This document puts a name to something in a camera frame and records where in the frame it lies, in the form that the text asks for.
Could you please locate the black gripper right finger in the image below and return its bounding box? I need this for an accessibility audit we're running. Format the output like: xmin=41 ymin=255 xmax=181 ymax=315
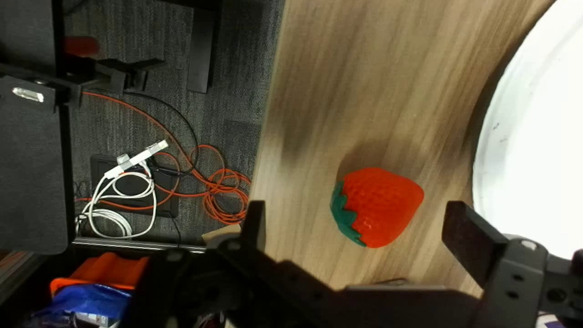
xmin=441 ymin=200 xmax=509 ymax=286

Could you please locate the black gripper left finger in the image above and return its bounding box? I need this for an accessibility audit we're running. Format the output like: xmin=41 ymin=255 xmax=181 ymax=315
xmin=241 ymin=200 xmax=267 ymax=249

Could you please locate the red toy strawberry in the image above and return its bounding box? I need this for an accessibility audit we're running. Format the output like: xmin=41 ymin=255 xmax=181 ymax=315
xmin=330 ymin=167 xmax=425 ymax=247

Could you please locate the white paper plate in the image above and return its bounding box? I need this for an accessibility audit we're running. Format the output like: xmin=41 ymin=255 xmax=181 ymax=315
xmin=472 ymin=0 xmax=583 ymax=258

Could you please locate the orange cable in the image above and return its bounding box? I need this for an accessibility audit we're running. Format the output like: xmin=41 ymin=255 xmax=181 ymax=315
xmin=75 ymin=89 xmax=254 ymax=226

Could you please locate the white cable coil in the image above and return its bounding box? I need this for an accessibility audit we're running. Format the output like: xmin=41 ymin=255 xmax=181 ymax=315
xmin=73 ymin=138 xmax=172 ymax=242

